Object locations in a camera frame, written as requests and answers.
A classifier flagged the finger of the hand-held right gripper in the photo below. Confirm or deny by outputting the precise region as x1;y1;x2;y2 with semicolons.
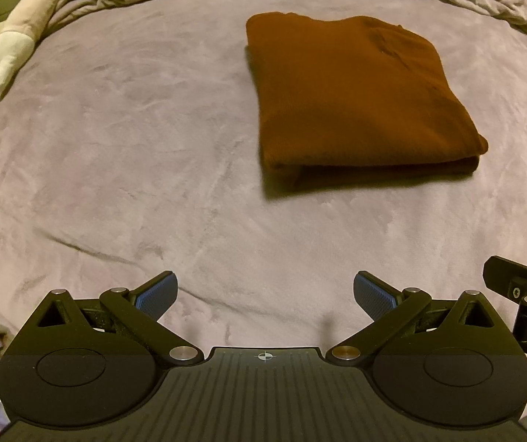
484;256;527;304

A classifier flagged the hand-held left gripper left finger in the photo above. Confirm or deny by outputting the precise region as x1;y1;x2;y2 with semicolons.
26;271;203;364

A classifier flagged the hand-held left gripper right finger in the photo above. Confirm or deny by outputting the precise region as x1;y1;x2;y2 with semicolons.
325;271;506;364

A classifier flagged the brown knit cardigan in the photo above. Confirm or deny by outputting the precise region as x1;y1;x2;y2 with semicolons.
245;11;490;189

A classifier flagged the purple bed sheet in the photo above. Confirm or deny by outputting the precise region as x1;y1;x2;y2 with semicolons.
0;0;527;424

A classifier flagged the white plush toy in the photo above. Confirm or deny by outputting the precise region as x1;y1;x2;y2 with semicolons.
0;0;77;102

